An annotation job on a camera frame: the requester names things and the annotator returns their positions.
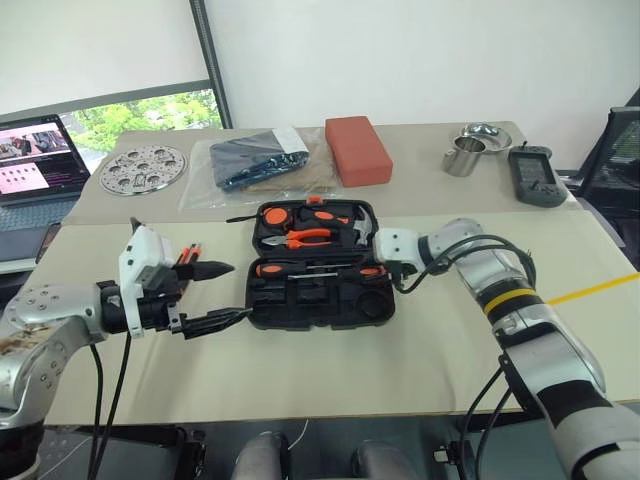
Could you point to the beige folded cloth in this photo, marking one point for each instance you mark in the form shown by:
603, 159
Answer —
320, 170

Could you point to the red orange brick block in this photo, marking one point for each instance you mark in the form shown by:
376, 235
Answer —
357, 150

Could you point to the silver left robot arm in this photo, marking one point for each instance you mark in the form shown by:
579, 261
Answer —
50, 310

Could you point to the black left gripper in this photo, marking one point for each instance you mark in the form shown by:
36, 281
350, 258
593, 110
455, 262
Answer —
157, 310

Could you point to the black handheld device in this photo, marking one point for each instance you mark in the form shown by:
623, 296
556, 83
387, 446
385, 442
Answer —
537, 180

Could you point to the black plastic tool case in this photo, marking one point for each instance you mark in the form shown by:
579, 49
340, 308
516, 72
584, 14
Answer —
325, 310

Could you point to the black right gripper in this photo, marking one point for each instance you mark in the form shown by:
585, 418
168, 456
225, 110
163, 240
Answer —
402, 272

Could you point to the dark blue folded cloth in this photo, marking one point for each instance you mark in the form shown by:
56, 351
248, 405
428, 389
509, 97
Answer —
247, 160

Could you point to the orange black utility knife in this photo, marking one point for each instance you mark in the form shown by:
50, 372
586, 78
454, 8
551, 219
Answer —
187, 252

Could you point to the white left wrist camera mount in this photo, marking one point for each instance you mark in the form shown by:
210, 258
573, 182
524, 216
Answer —
145, 250

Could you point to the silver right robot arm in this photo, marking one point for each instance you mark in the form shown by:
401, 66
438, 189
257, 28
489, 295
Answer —
500, 270

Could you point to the silver claw hammer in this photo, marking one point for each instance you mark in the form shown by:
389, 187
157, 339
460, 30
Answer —
362, 231

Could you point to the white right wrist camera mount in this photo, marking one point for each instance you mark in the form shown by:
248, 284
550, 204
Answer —
395, 245

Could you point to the stainless steel cup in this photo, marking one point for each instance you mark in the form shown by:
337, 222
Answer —
462, 162

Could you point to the round perforated metal plate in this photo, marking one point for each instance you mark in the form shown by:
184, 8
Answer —
150, 176

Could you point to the orange black tape measure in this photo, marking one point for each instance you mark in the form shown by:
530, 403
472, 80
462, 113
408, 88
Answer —
275, 216

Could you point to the stainless steel bowl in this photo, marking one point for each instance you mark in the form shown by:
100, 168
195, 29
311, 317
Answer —
495, 137

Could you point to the yellow tape strip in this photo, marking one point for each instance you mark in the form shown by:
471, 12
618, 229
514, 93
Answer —
600, 285

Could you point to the clear plastic bag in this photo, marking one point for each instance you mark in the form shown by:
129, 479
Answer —
200, 190

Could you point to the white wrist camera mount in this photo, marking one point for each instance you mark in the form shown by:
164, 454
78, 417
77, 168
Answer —
395, 245
145, 250

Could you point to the black bracket under table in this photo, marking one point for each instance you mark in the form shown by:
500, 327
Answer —
192, 450

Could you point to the black mesh chair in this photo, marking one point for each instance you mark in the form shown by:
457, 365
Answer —
615, 165

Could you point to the dark window frame post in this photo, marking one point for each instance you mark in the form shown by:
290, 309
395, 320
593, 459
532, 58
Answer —
210, 60

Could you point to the open laptop computer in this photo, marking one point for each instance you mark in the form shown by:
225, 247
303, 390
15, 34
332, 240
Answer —
30, 165

